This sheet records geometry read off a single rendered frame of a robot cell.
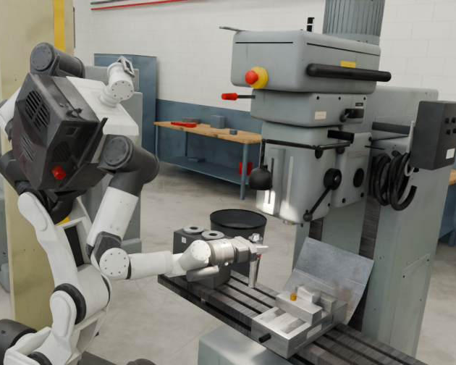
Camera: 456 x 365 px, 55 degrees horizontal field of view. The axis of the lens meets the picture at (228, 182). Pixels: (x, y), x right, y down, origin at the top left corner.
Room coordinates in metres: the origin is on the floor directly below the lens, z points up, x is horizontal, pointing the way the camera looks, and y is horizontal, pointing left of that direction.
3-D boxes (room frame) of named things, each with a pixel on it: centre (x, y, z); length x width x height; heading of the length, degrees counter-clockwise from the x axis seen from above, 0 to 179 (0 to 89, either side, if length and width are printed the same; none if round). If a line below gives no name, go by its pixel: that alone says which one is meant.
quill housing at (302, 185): (1.44, -0.23, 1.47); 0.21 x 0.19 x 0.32; 46
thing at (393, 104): (1.80, -0.57, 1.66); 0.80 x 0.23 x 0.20; 136
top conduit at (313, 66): (1.36, -0.35, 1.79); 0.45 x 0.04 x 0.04; 136
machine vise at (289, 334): (1.34, -0.28, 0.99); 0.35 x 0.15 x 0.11; 136
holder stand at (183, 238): (1.68, 0.09, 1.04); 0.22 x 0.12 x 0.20; 55
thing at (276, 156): (1.36, -0.15, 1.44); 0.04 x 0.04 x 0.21; 46
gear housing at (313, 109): (1.46, -0.25, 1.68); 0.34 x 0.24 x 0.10; 136
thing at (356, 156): (1.57, -0.36, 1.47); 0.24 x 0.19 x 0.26; 46
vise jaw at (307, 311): (1.32, -0.26, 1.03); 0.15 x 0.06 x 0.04; 46
